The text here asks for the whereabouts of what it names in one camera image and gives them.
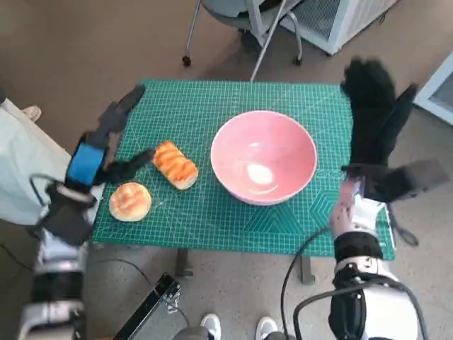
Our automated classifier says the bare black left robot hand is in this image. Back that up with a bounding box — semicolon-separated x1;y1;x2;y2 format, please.
65;84;156;188

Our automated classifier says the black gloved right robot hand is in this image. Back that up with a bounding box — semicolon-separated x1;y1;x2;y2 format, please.
339;58;420;167

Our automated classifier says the pink bowl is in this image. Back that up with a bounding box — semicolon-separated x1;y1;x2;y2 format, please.
210;110;318;206

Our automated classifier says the long orange striped bread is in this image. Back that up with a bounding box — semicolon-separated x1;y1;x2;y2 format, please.
152;140;199;191

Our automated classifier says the round bread bun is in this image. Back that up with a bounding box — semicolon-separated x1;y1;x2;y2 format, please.
108;181;153;223

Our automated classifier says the person in light clothing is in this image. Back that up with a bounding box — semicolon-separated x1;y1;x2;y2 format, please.
0;90;74;226

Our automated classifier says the small white cabinet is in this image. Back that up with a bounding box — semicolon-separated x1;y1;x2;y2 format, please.
413;52;453;125

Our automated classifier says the large white mesh cabinet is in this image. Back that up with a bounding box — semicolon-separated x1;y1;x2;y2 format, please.
279;0;401;56

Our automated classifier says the silver metal pole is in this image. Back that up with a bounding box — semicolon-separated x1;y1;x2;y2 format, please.
249;0;287;82

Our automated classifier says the green cutting mat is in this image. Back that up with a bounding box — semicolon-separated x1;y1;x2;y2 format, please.
91;79;396;261

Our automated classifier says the black flat device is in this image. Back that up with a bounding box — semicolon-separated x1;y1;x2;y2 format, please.
113;272;183;340

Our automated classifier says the grey office chair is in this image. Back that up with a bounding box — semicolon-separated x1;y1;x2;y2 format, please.
182;0;304;67

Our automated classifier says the white shoe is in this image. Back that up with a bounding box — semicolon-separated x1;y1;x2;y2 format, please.
256;316;279;340
200;313;223;340

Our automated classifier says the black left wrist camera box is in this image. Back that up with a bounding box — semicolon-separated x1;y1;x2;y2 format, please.
35;201;95;247

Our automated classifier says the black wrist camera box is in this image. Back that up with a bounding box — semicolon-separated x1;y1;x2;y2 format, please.
35;201;95;247
364;159;450;203

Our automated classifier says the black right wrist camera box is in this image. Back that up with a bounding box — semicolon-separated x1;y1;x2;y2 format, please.
364;159;450;203

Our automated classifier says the thin black floor cable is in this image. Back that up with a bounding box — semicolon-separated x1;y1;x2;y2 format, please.
86;259;156;290
0;244;35;270

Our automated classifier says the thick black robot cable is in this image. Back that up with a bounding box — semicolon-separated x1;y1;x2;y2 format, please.
292;279;429;340
280;226;336;336

